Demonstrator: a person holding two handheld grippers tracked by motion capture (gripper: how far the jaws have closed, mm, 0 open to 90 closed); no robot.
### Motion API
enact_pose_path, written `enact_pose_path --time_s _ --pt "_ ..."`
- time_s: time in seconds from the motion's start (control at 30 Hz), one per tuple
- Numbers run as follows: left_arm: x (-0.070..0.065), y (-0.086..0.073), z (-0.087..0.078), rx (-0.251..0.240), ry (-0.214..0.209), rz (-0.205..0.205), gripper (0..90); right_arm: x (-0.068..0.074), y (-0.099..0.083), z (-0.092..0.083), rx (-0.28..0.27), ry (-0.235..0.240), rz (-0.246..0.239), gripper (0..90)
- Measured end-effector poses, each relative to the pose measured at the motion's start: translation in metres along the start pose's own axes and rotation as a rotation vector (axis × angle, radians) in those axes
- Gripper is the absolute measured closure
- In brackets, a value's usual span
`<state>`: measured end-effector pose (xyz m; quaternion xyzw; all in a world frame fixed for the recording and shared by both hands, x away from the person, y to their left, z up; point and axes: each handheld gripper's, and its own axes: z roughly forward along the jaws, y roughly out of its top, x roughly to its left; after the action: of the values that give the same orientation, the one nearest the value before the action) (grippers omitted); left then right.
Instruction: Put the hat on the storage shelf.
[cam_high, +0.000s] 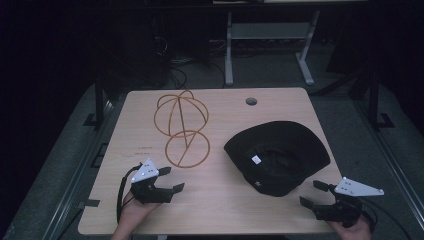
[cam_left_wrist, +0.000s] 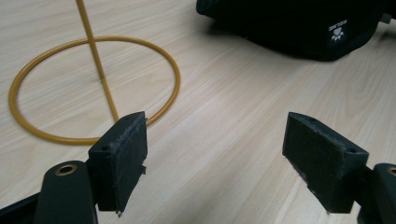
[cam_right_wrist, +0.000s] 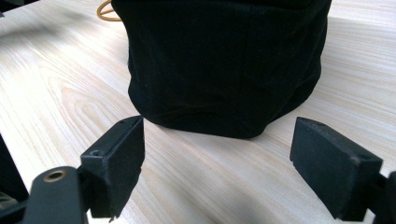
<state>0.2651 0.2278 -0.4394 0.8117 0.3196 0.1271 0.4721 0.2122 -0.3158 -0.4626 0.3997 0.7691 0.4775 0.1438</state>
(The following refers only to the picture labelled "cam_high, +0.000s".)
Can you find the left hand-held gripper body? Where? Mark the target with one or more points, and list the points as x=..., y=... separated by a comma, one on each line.
x=150, y=195

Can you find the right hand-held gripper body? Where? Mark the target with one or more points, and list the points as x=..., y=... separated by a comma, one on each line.
x=340, y=211

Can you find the black bucket hat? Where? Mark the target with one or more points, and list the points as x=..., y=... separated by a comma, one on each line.
x=293, y=140

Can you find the person's left hand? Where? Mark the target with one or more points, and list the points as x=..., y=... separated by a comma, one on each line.
x=135, y=211

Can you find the person's right hand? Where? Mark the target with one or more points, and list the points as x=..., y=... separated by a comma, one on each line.
x=356, y=232

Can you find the aluminium floor rail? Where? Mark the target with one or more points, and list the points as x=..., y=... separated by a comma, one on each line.
x=76, y=173
x=393, y=166

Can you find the black metal post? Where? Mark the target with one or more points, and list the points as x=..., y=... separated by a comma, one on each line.
x=99, y=100
x=374, y=100

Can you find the grey metal desk frame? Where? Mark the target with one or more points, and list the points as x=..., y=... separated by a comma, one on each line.
x=266, y=30

